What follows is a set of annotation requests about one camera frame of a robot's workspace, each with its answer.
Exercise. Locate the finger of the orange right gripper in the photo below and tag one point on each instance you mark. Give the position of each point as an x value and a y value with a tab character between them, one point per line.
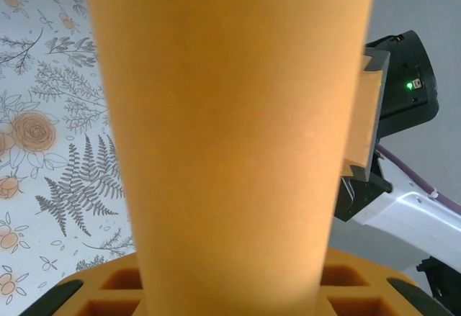
365	114

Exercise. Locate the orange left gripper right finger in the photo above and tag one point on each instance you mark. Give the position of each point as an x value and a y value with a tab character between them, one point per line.
353	294

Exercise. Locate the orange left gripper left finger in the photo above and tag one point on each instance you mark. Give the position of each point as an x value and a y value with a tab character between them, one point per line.
93	309

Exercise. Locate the orange cloth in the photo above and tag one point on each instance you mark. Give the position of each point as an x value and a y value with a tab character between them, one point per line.
230	114

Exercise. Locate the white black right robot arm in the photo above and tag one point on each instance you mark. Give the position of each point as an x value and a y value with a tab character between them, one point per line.
414	222

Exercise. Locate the floral print tablecloth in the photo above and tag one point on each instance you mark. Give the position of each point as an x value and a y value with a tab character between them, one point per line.
54	150

